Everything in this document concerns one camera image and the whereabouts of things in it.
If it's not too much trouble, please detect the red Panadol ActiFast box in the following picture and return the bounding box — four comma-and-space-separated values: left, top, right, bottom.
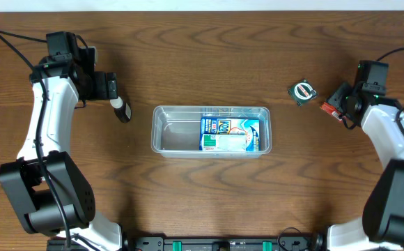
320, 102, 342, 121

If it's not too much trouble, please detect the green Zam-Buk box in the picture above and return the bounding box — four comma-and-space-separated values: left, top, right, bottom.
288, 79, 318, 107

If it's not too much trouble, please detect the blue fever patch box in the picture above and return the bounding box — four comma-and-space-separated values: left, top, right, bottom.
199, 116, 261, 152

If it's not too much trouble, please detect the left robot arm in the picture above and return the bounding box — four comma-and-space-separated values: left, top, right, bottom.
0, 47, 123, 250

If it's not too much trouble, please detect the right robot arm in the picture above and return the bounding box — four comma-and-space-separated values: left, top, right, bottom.
326, 81, 404, 250

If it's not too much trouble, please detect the clear plastic container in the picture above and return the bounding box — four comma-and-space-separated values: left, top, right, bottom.
151, 106, 272, 158

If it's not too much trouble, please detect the dark bottle white cap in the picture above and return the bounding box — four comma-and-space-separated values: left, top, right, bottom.
110, 97, 132, 123

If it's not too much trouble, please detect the black mounting rail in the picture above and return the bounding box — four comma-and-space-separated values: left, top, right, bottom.
47, 236, 328, 251

